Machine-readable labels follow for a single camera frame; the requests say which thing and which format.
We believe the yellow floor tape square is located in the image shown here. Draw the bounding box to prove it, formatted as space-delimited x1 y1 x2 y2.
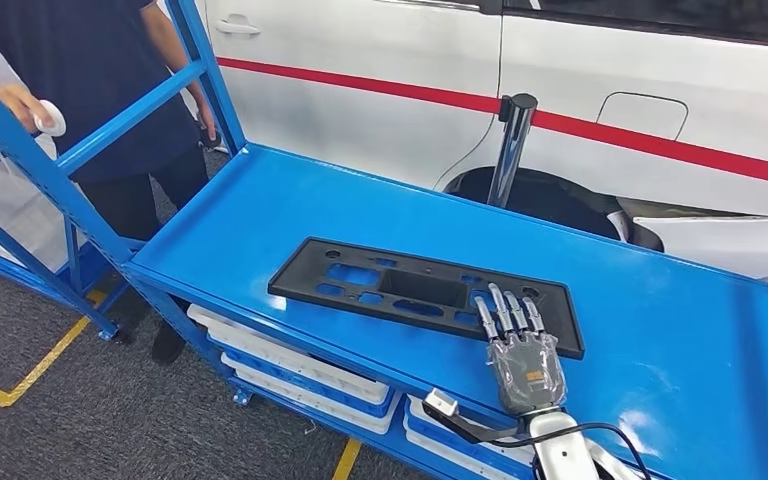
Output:
0 268 110 409

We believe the chrome stanchion post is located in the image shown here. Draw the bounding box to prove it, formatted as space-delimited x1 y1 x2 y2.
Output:
486 92 540 210

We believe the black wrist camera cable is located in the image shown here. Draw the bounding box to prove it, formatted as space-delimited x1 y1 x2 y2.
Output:
515 421 654 480

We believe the person's right hand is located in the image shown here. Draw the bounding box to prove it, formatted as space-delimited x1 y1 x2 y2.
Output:
0 82 54 134

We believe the white tape roll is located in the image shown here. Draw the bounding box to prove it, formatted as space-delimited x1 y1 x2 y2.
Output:
32 99 68 138

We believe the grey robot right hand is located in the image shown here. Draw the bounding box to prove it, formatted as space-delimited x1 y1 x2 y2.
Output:
473 282 569 419

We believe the yellow floor tape line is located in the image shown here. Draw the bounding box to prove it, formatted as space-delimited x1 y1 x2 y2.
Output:
330 437 363 480

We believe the black plastic mounting plate part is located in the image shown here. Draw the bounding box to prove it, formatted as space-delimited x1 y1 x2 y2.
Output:
267 237 587 361

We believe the person's left hand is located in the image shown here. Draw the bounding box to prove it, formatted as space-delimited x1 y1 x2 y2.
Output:
195 99 221 144

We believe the white car with red stripe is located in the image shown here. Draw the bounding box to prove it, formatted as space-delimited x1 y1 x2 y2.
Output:
195 0 768 243

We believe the white car body panel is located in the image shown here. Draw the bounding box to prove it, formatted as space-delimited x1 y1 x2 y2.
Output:
632 215 768 280

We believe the person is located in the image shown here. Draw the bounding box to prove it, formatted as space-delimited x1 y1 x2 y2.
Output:
0 0 223 366

